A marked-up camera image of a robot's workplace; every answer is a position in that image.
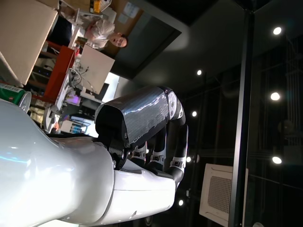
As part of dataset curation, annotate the orange metal shelf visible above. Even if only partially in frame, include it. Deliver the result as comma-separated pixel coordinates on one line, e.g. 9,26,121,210
44,40,77,103

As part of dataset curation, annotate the green white soda can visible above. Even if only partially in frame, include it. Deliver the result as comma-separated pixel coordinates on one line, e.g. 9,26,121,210
0,82,32,112

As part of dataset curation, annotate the white ceiling air conditioner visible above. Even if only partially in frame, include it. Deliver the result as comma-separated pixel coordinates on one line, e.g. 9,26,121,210
198,162,249,226

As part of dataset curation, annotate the white monitor back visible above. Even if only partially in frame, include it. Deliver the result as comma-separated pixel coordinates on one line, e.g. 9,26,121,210
80,44,116,95

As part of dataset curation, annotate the person in beige shirt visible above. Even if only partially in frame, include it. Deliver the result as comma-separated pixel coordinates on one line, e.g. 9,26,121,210
84,18,129,52

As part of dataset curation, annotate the dark metal pillar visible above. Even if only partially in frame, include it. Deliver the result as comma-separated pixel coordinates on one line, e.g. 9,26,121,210
231,9,255,227

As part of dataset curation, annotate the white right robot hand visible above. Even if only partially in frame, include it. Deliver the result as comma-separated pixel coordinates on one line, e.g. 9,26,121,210
0,86,190,227

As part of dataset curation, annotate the open cardboard box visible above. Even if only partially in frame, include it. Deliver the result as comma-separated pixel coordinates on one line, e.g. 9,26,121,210
0,0,59,87

